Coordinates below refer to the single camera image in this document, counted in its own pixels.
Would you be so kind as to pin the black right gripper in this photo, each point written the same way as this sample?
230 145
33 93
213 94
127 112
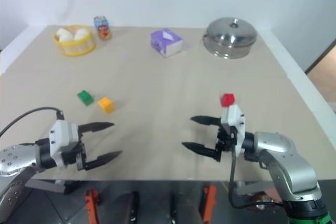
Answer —
224 140

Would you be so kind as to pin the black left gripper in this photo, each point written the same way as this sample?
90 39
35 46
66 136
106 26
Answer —
74 154

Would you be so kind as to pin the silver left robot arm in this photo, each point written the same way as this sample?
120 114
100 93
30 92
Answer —
15 157

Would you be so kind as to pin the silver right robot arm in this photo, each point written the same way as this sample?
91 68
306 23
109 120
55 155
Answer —
288 161

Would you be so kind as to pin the yellow toy block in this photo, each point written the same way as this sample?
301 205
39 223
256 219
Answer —
106 104

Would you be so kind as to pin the red toy block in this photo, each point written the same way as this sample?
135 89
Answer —
227 99

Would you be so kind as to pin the green toy block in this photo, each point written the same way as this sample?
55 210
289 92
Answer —
85 97

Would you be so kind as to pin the orange clamp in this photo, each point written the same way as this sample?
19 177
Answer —
92 203
208 203

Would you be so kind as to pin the steel pot base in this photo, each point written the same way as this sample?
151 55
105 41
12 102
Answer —
228 51

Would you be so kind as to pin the yellow round basket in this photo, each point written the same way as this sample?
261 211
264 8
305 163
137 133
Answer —
76 48

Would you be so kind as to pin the purple tissue box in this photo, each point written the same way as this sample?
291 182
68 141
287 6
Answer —
165 41

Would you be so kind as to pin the steel pot lid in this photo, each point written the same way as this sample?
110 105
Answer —
231 32

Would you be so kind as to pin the white steamed bun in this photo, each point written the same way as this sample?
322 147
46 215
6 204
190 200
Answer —
64 35
81 34

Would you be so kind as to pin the printed drink can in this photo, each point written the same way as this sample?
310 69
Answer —
103 28

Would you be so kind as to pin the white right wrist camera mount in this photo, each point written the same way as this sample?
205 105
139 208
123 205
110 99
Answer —
231 116

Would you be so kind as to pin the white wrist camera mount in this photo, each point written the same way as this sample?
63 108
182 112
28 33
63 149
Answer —
231 116
61 134

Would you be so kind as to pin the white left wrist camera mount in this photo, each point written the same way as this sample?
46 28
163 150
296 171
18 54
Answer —
61 134

